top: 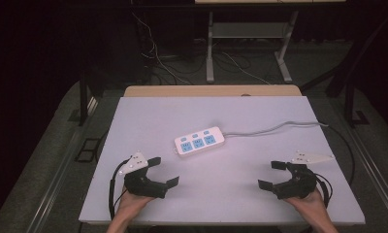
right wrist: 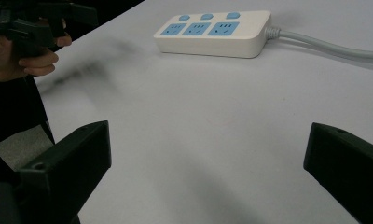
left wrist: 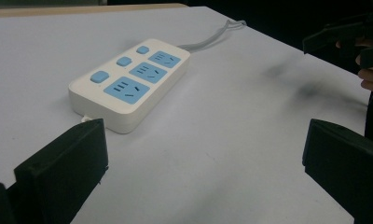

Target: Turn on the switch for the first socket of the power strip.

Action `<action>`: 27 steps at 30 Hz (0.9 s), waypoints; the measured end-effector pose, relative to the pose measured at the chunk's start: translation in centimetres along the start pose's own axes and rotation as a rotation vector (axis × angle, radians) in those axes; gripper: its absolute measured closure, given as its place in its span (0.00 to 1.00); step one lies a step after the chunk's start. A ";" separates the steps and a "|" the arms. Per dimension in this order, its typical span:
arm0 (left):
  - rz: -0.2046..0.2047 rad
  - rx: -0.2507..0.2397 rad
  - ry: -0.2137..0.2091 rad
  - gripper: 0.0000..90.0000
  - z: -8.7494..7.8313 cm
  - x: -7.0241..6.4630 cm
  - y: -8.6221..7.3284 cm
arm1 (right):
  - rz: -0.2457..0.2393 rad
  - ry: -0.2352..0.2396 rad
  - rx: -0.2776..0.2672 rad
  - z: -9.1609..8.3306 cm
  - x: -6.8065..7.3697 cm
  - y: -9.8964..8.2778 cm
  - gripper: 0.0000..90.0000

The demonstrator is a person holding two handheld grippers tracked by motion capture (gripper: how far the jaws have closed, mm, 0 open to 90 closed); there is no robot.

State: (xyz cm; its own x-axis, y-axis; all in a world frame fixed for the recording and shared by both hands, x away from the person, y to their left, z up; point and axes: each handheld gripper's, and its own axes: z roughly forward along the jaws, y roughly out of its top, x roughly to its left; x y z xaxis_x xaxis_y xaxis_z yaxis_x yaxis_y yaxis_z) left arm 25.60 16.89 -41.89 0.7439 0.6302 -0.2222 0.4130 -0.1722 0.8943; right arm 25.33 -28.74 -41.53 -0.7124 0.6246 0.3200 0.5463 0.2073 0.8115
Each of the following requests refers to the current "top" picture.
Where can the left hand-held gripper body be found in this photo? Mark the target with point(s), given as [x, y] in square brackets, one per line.
[143, 187]

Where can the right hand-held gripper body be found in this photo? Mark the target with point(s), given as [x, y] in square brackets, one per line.
[298, 186]

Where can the person's left hand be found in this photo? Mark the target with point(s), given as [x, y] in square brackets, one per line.
[129, 205]

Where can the person's right hand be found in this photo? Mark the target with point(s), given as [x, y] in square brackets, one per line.
[311, 207]

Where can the white and blue power strip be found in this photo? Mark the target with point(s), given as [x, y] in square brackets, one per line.
[199, 141]

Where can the wooden table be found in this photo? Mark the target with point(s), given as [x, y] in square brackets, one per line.
[211, 91]

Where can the black metal stand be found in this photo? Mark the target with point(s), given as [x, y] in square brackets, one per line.
[83, 100]
[350, 103]

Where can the black floor bracket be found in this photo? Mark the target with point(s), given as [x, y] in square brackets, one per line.
[88, 149]

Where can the grey metal table frame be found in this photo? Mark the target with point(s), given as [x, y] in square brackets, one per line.
[247, 30]

